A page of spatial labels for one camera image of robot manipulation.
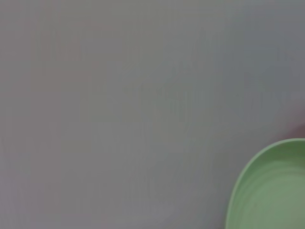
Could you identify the green round plate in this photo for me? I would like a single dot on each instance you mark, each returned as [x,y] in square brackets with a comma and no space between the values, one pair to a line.
[274,190]

